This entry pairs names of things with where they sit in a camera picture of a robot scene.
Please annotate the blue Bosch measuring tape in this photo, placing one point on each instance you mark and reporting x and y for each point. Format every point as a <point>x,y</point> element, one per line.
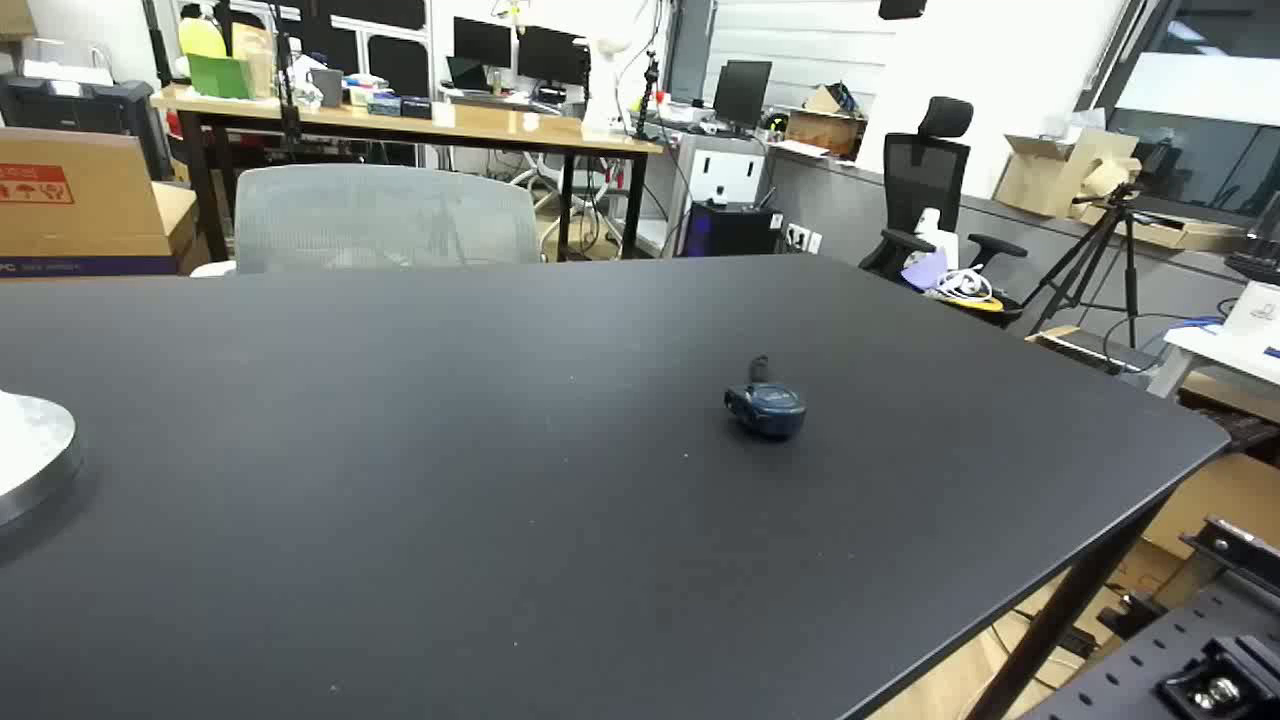
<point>767,408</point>

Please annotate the dark purple bin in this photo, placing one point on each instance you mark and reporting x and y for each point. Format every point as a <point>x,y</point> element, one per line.
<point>729,229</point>

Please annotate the white power strip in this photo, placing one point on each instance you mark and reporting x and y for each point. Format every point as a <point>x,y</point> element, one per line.
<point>803,237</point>

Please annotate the white drawer cabinet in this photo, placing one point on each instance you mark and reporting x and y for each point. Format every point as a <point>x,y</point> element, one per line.
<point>726,172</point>

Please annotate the black monitor on grey counter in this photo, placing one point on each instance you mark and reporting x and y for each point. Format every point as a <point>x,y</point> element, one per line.
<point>740,92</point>

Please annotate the open small cardboard box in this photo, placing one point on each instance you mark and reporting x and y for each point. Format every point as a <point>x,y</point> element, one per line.
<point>824,128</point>

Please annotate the grey chair back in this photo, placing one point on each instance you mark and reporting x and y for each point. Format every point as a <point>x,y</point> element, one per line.
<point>381,222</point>

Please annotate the long wooden desk black legs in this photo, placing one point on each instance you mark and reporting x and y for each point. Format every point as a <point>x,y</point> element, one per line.
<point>440,120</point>

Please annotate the black computer monitor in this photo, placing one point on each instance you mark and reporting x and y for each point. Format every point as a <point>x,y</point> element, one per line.
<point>396,67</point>
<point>481,41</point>
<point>552,57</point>

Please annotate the white spray bottle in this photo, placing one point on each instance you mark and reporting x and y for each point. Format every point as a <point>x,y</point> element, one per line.
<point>939,237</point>

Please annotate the white and yellow helmet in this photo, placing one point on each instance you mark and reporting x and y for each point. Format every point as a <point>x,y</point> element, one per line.
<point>970,285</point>

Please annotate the black office chair with headrest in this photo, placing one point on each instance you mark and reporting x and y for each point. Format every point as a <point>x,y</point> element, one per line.
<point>925,172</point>

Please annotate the open flat cardboard box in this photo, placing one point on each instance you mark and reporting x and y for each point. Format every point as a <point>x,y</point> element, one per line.
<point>1063,172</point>

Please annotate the green and yellow box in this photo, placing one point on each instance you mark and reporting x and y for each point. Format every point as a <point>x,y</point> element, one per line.
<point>223,67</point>

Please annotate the large cardboard box red label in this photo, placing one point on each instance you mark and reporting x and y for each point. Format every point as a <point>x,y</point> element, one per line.
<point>82,203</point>

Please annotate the black perforated breadboard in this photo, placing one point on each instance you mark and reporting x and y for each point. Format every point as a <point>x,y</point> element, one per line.
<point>1175,655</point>

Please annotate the black printer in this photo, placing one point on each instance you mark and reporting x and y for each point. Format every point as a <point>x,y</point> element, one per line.
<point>72,105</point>

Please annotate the black camera tripod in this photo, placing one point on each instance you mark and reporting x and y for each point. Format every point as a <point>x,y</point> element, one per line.
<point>1101,255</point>

